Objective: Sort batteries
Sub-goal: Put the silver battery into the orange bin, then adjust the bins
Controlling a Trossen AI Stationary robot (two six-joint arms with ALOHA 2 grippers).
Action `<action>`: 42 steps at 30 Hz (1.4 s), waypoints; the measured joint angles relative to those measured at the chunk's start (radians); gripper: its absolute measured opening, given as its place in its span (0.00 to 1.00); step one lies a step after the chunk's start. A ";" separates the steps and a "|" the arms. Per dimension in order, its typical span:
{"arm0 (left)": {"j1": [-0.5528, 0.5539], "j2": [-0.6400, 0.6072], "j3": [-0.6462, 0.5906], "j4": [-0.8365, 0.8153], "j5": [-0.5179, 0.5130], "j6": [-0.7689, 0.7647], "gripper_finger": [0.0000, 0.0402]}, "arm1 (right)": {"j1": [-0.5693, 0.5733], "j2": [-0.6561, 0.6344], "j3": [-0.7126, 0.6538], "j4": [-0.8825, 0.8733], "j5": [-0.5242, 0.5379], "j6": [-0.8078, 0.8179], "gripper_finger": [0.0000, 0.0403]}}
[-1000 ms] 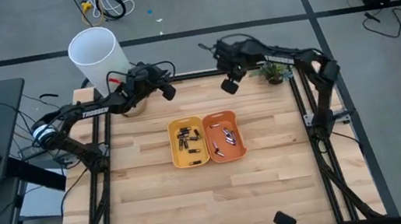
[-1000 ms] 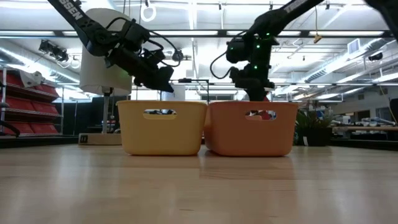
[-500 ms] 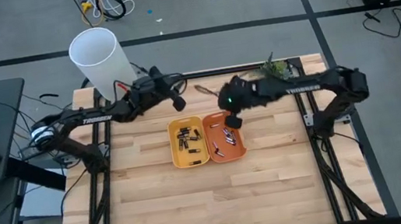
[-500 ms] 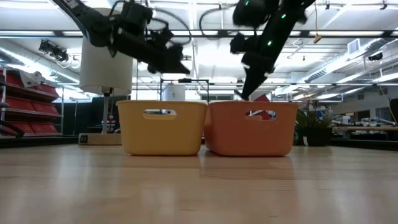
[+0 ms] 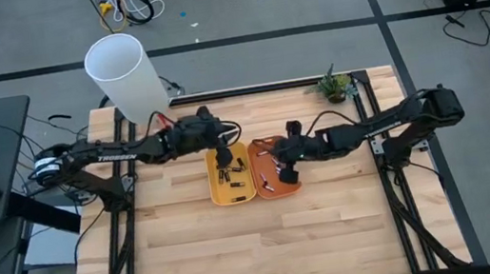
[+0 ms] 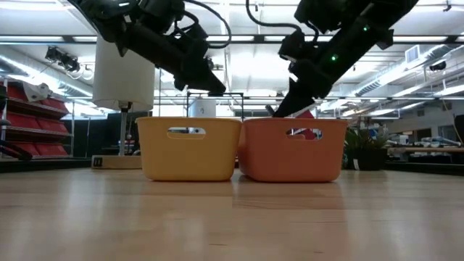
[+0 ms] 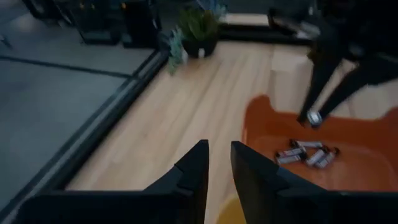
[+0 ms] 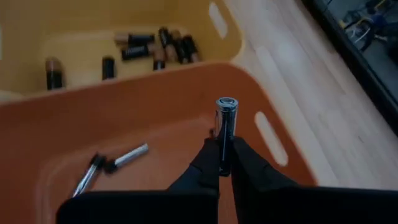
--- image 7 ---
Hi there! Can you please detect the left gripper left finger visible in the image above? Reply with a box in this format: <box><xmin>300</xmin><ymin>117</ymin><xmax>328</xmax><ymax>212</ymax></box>
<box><xmin>144</xmin><ymin>139</ymin><xmax>210</xmax><ymax>224</ymax></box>

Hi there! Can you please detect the orange plastic bin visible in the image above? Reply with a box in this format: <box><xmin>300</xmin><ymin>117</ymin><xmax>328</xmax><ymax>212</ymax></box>
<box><xmin>241</xmin><ymin>95</ymin><xmax>398</xmax><ymax>192</ymax></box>

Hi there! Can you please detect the trailing pale green succulent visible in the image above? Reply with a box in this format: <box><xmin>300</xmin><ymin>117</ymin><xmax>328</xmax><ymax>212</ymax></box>
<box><xmin>167</xmin><ymin>27</ymin><xmax>189</xmax><ymax>75</ymax></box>

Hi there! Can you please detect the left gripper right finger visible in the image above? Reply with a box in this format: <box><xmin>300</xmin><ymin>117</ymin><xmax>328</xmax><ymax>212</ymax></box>
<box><xmin>230</xmin><ymin>140</ymin><xmax>324</xmax><ymax>224</ymax></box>

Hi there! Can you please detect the spiky green potted plant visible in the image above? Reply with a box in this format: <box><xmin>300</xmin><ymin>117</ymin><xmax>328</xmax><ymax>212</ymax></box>
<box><xmin>178</xmin><ymin>7</ymin><xmax>220</xmax><ymax>59</ymax></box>

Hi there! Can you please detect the yellow plastic bin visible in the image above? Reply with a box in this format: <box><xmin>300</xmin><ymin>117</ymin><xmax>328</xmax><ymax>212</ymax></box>
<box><xmin>216</xmin><ymin>194</ymin><xmax>247</xmax><ymax>224</ymax></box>

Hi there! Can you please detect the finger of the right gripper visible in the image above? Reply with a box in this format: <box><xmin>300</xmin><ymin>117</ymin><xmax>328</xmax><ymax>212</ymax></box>
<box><xmin>318</xmin><ymin>58</ymin><xmax>398</xmax><ymax>121</ymax></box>
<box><xmin>297</xmin><ymin>55</ymin><xmax>343</xmax><ymax>126</ymax></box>

